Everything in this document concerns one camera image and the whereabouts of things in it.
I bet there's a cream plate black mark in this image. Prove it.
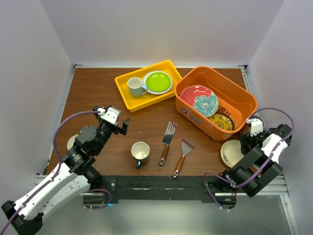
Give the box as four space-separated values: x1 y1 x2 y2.
221 140 244 168

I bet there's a yellow patterned plate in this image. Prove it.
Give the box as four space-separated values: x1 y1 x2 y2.
208 112 235 131

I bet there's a red and teal plate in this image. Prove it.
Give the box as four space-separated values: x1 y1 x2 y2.
179 85 219 118

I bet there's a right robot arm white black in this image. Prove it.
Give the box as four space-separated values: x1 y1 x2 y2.
218 124 292 197

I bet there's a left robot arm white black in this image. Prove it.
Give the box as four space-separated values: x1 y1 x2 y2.
0 106 130 235

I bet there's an orange plastic dish bin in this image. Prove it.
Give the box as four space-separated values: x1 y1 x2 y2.
175 66 257 141

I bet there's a beige purple cup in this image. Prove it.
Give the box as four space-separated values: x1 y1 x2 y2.
240 123 250 135

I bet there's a yellow plastic tray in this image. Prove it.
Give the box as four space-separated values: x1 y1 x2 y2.
114 60 182 112

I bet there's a small white dish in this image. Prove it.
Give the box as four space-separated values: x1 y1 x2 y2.
67 134 78 150

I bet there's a light blue mug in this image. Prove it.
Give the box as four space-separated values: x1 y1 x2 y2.
127 77 148 98

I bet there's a white scalloped plate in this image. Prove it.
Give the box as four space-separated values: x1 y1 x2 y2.
143 70 173 94

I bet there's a lime green plate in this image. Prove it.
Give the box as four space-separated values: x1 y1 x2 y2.
145 72 171 92

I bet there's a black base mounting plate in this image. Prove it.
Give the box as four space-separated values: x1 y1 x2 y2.
83 175 237 209

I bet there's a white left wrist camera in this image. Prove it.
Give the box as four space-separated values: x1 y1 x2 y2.
97 107 121 126

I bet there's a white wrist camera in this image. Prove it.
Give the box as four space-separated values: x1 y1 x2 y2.
97 107 121 126
246 116 264 137

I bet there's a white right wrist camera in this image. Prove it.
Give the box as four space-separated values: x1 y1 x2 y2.
246 116 264 137

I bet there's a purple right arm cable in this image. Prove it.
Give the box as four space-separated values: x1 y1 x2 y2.
202 107 295 211

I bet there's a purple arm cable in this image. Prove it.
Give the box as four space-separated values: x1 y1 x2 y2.
202 107 295 211
0 110 112 235

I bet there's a white cup green handle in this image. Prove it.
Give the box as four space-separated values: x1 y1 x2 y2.
131 141 150 169

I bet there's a slotted spatula wooden handle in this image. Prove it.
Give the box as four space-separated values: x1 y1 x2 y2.
159 121 178 166

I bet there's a solid spatula wooden handle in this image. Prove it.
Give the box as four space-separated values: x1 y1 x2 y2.
173 138 198 178

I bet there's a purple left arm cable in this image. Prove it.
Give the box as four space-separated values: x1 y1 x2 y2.
0 110 112 235

